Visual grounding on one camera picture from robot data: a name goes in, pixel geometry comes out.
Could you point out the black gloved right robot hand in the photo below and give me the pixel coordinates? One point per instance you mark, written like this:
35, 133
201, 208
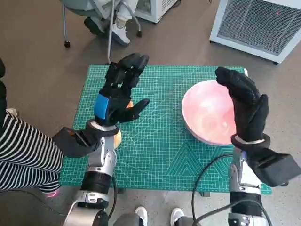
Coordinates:
249, 110

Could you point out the black left robot hand blue tape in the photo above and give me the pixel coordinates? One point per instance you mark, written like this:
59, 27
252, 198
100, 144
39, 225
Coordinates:
117, 94

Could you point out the orange twisted toy bread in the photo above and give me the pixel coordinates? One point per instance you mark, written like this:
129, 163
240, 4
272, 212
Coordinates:
129, 104

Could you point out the pink bowl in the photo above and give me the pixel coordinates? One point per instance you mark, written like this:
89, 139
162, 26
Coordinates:
207, 113

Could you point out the pale round toy bread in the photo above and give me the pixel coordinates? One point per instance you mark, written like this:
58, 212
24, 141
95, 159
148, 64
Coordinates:
118, 139

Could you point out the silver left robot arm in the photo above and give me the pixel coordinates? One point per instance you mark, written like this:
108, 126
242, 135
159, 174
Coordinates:
98, 174

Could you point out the green cutting mat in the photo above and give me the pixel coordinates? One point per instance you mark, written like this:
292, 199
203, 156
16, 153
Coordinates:
152, 131

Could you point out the silver metal pole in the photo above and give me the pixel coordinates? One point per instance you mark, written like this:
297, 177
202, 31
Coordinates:
109, 42

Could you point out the seated person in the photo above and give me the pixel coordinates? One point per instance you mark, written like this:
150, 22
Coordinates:
121, 26

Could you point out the large white grilled appliance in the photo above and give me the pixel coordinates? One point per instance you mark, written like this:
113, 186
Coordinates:
256, 23

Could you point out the small white grilled appliance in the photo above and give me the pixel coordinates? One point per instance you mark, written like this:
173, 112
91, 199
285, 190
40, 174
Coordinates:
150, 9

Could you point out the black table clamp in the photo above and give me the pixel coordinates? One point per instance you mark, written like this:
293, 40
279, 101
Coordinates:
205, 194
121, 190

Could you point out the grey wheeled chair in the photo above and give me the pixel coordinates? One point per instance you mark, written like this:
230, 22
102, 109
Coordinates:
77, 7

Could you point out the beige shoe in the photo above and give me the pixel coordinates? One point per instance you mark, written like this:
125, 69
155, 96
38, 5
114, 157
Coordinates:
12, 111

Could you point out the person in striped clothing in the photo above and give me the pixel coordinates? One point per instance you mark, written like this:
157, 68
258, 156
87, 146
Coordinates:
26, 153

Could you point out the person with white shoes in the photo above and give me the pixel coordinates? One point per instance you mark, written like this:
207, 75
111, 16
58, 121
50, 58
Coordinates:
141, 214

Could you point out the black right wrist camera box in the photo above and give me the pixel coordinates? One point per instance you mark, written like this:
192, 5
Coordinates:
272, 167

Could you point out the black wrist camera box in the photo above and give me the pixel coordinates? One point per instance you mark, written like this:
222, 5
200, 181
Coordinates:
70, 143
272, 167

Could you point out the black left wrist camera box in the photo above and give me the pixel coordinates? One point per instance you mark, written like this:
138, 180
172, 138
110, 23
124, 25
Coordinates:
70, 143

